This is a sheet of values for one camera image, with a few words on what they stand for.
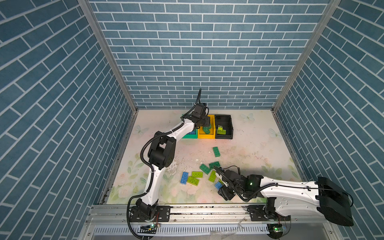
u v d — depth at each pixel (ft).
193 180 2.77
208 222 2.37
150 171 1.93
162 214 2.45
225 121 3.98
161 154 1.89
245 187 1.96
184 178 2.76
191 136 3.34
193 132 2.47
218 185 2.69
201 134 3.42
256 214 2.43
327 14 2.38
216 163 2.97
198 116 2.62
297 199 1.59
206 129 3.36
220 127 3.45
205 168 2.85
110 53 2.86
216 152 3.15
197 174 2.84
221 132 3.45
